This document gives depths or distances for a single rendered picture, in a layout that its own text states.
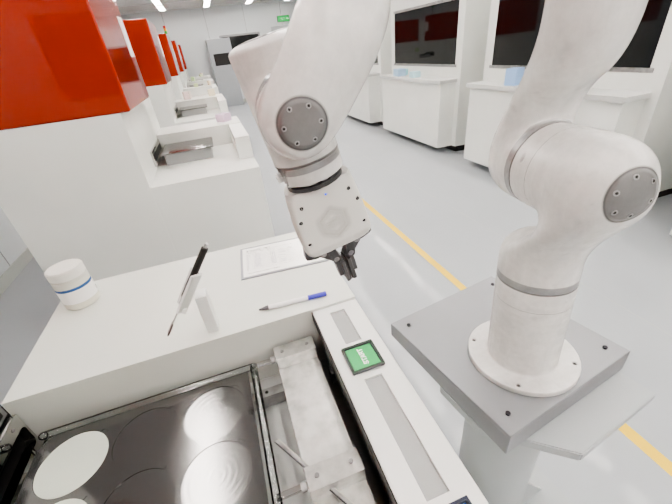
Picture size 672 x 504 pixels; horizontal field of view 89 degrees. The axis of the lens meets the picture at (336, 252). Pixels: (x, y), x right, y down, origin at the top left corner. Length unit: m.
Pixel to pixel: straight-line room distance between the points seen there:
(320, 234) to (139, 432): 0.45
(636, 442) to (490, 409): 1.25
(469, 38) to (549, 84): 4.40
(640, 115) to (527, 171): 2.97
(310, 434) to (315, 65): 0.52
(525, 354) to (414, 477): 0.30
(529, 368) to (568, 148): 0.38
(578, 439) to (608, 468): 1.02
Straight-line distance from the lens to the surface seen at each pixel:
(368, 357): 0.59
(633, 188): 0.49
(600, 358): 0.82
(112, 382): 0.76
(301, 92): 0.32
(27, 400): 0.81
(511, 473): 0.95
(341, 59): 0.33
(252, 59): 0.39
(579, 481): 1.70
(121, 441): 0.72
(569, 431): 0.76
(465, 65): 4.93
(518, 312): 0.64
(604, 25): 0.52
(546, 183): 0.50
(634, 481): 1.79
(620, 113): 3.31
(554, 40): 0.53
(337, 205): 0.45
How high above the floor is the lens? 1.41
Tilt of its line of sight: 31 degrees down
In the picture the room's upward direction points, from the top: 7 degrees counter-clockwise
